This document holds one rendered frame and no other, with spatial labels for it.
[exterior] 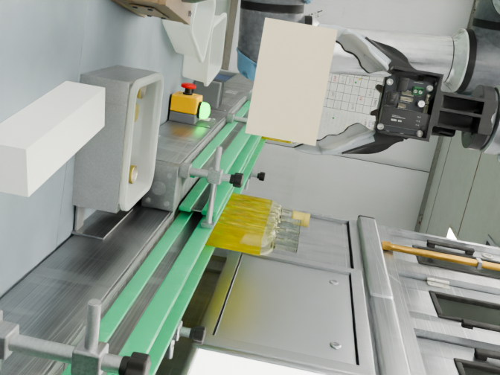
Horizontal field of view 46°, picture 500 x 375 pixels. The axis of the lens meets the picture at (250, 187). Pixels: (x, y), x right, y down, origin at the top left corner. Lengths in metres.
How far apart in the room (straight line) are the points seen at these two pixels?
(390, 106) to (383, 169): 6.69
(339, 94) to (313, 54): 6.50
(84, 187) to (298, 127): 0.49
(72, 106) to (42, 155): 0.11
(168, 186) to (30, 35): 0.47
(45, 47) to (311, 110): 0.40
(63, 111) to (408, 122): 0.44
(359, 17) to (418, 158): 1.81
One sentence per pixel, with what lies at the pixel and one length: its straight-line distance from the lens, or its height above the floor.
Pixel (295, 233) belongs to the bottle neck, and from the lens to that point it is 1.32.
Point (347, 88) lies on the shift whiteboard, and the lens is 7.11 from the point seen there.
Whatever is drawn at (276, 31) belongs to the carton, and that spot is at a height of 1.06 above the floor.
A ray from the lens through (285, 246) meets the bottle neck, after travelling 1.27.
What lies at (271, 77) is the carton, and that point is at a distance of 0.62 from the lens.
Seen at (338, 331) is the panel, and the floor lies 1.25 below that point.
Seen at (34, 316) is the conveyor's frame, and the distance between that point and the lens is 0.82.
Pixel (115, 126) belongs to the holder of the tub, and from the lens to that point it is 0.97.
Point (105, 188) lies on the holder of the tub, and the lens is 1.00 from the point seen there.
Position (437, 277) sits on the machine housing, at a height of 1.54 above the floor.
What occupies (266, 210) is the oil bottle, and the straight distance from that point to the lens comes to 1.36.
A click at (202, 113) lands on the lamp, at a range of 1.55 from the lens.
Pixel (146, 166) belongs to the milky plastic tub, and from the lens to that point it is 1.14.
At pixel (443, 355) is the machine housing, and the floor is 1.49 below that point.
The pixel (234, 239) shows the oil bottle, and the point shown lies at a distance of 1.26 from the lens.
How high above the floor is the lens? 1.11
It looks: 4 degrees down
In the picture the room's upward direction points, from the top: 101 degrees clockwise
